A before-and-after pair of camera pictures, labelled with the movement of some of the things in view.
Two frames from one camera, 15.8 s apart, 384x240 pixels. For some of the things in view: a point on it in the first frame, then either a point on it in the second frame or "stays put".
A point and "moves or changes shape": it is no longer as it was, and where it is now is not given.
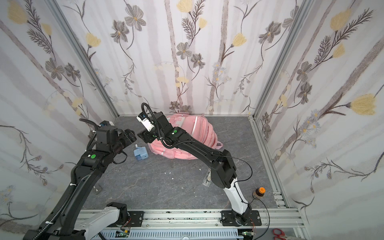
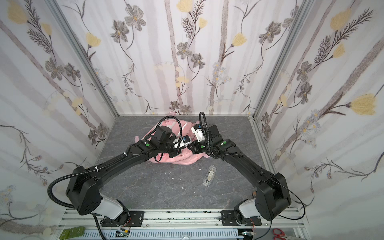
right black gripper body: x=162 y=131 -> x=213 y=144
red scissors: x=280 y=236 stays put
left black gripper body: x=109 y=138 -> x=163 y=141
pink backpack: x=197 y=125 moves or changes shape
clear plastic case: x=207 y=178 stays put
